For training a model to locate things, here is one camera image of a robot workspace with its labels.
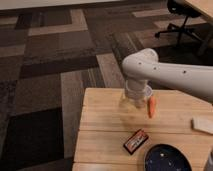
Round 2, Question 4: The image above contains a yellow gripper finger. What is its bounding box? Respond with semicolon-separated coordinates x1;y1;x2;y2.
121;94;128;104
134;99;145;109

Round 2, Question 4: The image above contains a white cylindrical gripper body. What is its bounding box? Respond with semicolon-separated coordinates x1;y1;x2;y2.
125;79;147;100

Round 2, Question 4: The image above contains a white sponge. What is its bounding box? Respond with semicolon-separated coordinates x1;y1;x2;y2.
192;117;213;134

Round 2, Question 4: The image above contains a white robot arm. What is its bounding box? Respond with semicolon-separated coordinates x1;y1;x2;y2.
122;48;213;105

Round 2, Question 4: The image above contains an orange carrot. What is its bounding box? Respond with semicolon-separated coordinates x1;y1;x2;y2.
148;96;156;118

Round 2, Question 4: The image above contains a black red snack packet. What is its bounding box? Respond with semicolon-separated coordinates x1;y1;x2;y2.
123;129;149;154

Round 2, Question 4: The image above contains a dark blue plate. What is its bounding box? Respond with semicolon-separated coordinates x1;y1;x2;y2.
145;144;192;171

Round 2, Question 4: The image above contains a black office chair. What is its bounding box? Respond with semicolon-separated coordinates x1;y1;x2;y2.
154;0;205;46

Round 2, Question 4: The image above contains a wooden desk corner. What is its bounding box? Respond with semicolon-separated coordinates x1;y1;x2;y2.
184;0;213;20

